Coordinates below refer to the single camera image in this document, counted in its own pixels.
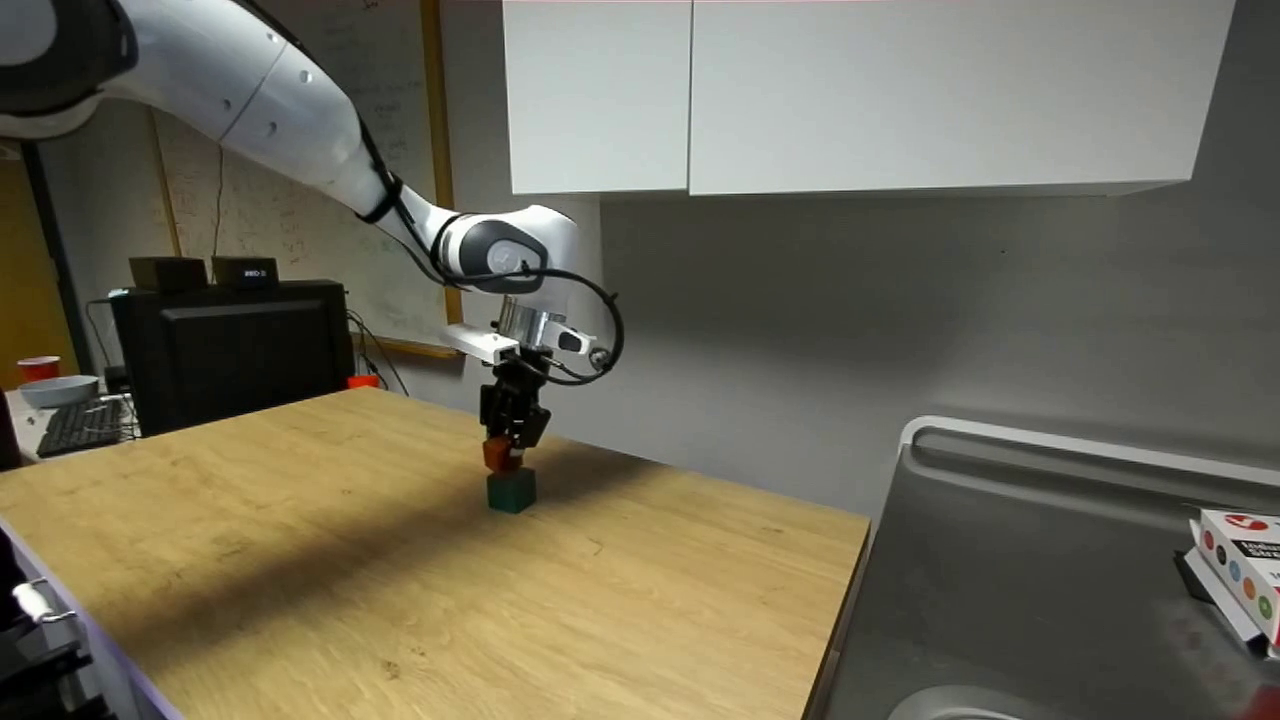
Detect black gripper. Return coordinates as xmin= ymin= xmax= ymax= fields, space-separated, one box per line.
xmin=479 ymin=348 xmax=555 ymax=462

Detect green block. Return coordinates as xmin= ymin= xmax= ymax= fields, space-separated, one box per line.
xmin=484 ymin=463 xmax=541 ymax=516

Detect black computer monitor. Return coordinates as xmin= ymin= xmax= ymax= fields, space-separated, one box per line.
xmin=107 ymin=276 xmax=362 ymax=442

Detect grey keyboard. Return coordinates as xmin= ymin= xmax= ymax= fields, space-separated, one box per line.
xmin=36 ymin=397 xmax=131 ymax=462

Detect red plastic cup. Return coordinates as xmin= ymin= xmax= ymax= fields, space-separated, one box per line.
xmin=13 ymin=354 xmax=66 ymax=388

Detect black equipment at table edge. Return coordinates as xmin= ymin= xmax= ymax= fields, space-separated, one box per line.
xmin=0 ymin=523 xmax=104 ymax=720

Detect stainless steel sink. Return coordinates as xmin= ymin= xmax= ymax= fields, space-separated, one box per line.
xmin=806 ymin=411 xmax=1280 ymax=720

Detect white box with coloured dots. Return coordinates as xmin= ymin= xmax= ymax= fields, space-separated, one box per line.
xmin=1176 ymin=505 xmax=1280 ymax=660

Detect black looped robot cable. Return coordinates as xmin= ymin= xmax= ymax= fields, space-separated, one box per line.
xmin=527 ymin=264 xmax=629 ymax=391

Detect white wall cabinet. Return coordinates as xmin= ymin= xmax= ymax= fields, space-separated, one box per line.
xmin=500 ymin=0 xmax=1240 ymax=202

